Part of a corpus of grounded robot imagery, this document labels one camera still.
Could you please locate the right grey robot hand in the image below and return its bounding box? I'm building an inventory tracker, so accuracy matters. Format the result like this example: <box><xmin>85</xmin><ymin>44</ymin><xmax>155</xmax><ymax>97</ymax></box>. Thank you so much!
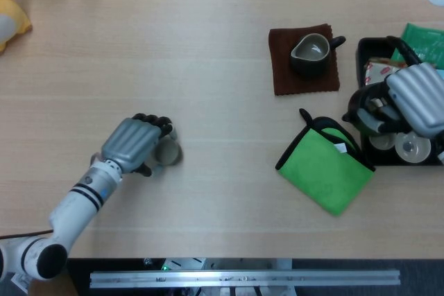
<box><xmin>357</xmin><ymin>62</ymin><xmax>444</xmax><ymax>138</ymax></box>

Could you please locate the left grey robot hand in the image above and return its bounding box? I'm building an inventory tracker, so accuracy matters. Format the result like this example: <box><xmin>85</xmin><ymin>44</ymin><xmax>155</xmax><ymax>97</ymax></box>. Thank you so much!
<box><xmin>100</xmin><ymin>112</ymin><xmax>178</xmax><ymax>177</ymax></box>

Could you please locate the grey-green ceramic teacup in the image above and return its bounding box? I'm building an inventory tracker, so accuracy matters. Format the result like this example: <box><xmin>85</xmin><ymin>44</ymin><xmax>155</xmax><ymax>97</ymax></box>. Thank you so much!
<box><xmin>153</xmin><ymin>136</ymin><xmax>183</xmax><ymax>167</ymax></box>

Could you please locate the black cast-iron teapot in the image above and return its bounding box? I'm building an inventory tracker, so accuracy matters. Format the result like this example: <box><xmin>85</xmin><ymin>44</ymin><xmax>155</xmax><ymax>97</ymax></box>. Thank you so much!
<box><xmin>341</xmin><ymin>35</ymin><xmax>424</xmax><ymax>137</ymax></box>

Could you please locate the green cloth with black trim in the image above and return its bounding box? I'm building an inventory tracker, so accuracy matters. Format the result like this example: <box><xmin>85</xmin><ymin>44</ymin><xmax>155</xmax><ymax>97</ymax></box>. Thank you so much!
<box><xmin>275</xmin><ymin>107</ymin><xmax>377</xmax><ymax>217</ymax></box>

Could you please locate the white cup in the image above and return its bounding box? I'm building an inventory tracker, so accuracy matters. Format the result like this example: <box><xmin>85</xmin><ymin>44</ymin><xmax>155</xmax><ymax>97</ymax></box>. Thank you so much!
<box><xmin>368</xmin><ymin>132</ymin><xmax>396</xmax><ymax>151</ymax></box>

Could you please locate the white lidded tea bowl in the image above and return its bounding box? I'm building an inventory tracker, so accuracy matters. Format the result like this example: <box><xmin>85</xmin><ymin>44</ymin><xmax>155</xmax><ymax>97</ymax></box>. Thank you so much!
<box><xmin>394</xmin><ymin>131</ymin><xmax>432</xmax><ymax>165</ymax></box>

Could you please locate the red white snack packet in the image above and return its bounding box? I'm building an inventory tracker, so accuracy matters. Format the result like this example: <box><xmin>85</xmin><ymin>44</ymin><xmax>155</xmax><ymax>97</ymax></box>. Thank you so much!
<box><xmin>362</xmin><ymin>57</ymin><xmax>409</xmax><ymax>87</ymax></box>

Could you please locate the green tea packet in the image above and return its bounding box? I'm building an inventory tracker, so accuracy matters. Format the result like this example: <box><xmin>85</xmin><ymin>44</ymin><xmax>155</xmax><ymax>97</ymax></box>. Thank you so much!
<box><xmin>400</xmin><ymin>22</ymin><xmax>444</xmax><ymax>67</ymax></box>

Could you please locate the black plastic tray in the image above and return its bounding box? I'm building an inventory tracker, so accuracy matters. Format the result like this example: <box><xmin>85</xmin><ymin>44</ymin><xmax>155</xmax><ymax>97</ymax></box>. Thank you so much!
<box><xmin>356</xmin><ymin>37</ymin><xmax>444</xmax><ymax>166</ymax></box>

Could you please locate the dark ceramic pitcher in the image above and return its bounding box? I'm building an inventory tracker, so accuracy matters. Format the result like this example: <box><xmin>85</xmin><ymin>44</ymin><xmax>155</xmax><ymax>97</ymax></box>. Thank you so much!
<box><xmin>289</xmin><ymin>33</ymin><xmax>347</xmax><ymax>77</ymax></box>

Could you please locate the brown cloth mat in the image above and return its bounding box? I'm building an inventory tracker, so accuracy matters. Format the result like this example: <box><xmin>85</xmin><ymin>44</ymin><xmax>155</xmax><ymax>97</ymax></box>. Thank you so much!
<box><xmin>268</xmin><ymin>23</ymin><xmax>341</xmax><ymax>96</ymax></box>

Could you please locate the orange-brown seat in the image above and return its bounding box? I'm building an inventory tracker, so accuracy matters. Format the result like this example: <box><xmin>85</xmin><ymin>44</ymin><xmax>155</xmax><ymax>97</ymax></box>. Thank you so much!
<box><xmin>29</xmin><ymin>271</ymin><xmax>79</xmax><ymax>296</ymax></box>

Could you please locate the yellow plush toy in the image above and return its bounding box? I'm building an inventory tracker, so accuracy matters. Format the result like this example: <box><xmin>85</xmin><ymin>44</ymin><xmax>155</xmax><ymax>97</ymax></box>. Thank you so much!
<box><xmin>0</xmin><ymin>0</ymin><xmax>33</xmax><ymax>55</ymax></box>

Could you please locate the white floor socket box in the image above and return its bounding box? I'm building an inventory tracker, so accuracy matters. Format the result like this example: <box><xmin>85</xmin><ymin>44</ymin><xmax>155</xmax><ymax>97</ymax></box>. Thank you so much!
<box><xmin>10</xmin><ymin>273</ymin><xmax>31</xmax><ymax>293</ymax></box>

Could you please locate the brown cable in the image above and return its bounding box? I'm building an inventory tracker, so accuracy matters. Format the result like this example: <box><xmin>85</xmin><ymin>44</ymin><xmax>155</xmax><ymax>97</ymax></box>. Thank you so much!
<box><xmin>0</xmin><ymin>229</ymin><xmax>53</xmax><ymax>240</ymax></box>

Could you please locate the aluminium profile rail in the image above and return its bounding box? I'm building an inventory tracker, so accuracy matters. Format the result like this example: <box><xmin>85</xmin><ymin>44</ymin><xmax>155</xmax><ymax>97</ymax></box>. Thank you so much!
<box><xmin>89</xmin><ymin>269</ymin><xmax>402</xmax><ymax>289</ymax></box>

